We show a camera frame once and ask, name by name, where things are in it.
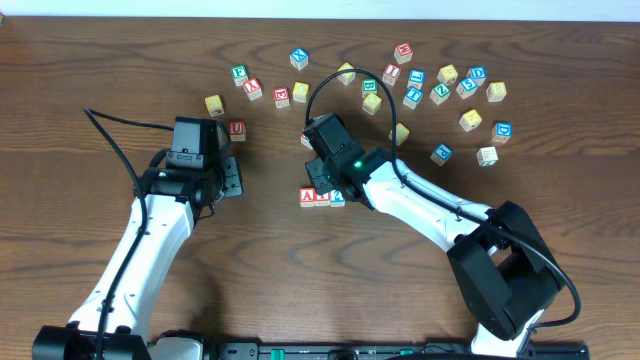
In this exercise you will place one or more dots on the blue D block upper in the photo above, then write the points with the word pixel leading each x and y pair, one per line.
pixel 477 74

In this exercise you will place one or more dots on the red M block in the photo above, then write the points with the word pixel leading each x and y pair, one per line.
pixel 403 53

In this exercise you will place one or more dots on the yellow block far left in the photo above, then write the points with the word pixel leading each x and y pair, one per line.
pixel 214 105

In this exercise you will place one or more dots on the red X block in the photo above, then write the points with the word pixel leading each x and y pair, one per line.
pixel 253 89

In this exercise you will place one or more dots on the yellow block upper centre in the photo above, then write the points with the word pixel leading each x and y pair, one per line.
pixel 346 77

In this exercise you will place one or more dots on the yellow O block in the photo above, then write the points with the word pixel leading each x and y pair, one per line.
pixel 371 103

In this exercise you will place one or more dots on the yellow S block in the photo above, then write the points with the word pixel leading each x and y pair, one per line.
pixel 399 134

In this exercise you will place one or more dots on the plain L 7 block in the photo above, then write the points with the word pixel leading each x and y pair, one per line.
pixel 487 156

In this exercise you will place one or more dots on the blue d block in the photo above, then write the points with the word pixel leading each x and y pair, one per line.
pixel 502 132
pixel 477 74

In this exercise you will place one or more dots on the red u block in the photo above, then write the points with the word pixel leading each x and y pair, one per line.
pixel 305 141
pixel 237 131

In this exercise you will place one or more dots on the green Z block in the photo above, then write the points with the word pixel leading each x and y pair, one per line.
pixel 440 93

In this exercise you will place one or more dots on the blue S block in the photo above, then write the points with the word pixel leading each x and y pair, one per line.
pixel 466 87

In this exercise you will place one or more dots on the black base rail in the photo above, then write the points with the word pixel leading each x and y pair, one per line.
pixel 433 350

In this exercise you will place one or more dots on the red A block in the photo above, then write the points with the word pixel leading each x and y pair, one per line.
pixel 307 197

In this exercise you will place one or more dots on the blue X block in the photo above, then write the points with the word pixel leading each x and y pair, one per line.
pixel 299 58

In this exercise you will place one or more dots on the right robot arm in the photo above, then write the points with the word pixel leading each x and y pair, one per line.
pixel 504 270

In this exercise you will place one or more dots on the red U block left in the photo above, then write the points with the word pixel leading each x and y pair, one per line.
pixel 237 131

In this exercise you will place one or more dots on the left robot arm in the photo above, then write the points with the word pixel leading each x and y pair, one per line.
pixel 113 322

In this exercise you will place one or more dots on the blue L block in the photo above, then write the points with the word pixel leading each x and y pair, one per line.
pixel 416 78

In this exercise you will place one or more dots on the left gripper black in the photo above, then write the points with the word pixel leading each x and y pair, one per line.
pixel 233 175

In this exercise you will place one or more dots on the blue T block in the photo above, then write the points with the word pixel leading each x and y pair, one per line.
pixel 412 97

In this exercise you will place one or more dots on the yellow block far right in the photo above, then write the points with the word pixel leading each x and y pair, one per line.
pixel 496 92

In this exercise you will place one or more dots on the red U block centre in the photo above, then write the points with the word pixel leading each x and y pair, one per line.
pixel 305 141

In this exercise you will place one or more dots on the yellow block upper left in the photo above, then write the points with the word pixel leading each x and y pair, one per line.
pixel 300 92

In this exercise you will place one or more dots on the green B block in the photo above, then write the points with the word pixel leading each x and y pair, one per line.
pixel 369 86

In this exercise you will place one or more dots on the green F block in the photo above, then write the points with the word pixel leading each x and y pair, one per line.
pixel 239 74

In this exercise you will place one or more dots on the red block beside yellow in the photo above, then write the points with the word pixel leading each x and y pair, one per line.
pixel 281 97

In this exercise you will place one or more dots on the blue D block right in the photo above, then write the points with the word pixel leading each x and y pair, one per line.
pixel 502 132

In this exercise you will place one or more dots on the yellow K block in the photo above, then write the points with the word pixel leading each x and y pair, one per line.
pixel 470 120

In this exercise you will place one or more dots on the blue 2 block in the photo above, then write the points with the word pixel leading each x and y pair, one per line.
pixel 337 199

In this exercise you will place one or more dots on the yellow block upper right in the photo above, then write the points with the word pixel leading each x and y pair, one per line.
pixel 447 75

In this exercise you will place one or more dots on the red i block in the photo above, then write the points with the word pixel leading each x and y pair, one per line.
pixel 391 74
pixel 322 199

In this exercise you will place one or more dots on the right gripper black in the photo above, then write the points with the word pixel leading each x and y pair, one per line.
pixel 320 176

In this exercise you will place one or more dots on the blue P block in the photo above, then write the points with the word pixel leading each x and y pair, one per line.
pixel 441 154

